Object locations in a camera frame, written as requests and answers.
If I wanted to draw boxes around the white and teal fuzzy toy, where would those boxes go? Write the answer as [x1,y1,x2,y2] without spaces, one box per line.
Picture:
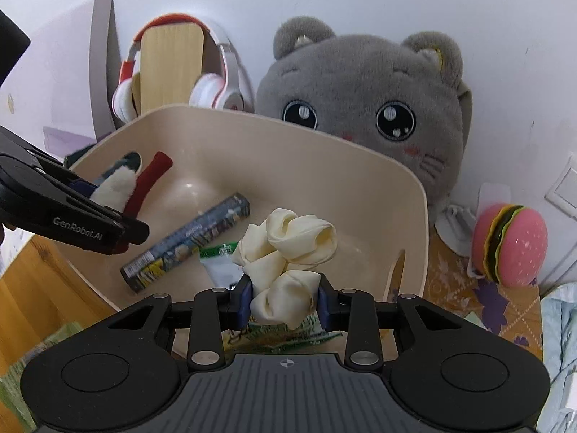
[88,152,145,210]

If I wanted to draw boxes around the yellow patterned mat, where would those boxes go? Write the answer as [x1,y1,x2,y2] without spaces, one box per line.
[424,230,542,362]

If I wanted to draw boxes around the cream satin scrunchie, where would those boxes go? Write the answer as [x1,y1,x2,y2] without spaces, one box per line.
[232,207,338,330]

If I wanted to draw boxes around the green snack packet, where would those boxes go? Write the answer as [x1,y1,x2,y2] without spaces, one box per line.
[223,316,343,355]

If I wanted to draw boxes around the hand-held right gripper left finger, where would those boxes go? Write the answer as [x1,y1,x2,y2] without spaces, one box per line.
[97,275,252,372]

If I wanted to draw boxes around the light blue cloth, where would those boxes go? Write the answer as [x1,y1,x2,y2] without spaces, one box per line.
[538,282,577,433]

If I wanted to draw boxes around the white and red headphones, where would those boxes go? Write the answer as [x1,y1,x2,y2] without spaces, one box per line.
[112,13,248,123]

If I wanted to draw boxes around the white furniture panel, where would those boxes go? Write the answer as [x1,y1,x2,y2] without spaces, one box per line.
[0,0,120,154]

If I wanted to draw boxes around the beige plastic storage bin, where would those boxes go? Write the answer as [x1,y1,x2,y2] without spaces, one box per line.
[43,104,429,362]

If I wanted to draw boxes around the pink hamburger toy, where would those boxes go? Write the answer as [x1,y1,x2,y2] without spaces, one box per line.
[471,204,548,288]

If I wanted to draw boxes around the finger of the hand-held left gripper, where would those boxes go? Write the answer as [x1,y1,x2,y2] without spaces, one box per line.
[0,157,149,253]
[0,126,97,197]

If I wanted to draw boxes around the pale green packet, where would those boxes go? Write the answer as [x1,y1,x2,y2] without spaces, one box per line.
[0,320,93,418]

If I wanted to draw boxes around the grey cat plush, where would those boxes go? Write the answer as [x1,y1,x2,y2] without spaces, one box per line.
[256,16,474,231]

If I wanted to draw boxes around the dark long printed box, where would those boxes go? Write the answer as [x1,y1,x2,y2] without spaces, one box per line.
[120,193,251,294]

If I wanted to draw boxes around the white wall socket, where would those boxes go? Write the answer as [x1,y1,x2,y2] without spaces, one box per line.
[545,153,577,226]

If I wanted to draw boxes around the purple paper strip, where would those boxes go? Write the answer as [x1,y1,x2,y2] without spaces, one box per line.
[43,125,97,154]

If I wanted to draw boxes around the green and white packet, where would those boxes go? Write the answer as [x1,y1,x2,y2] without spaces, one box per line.
[198,242,246,287]

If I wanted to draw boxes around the wooden headphone stand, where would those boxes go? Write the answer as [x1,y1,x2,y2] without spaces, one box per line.
[131,24,203,115]

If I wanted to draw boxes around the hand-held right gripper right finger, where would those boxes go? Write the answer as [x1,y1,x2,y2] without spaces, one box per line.
[317,274,474,372]

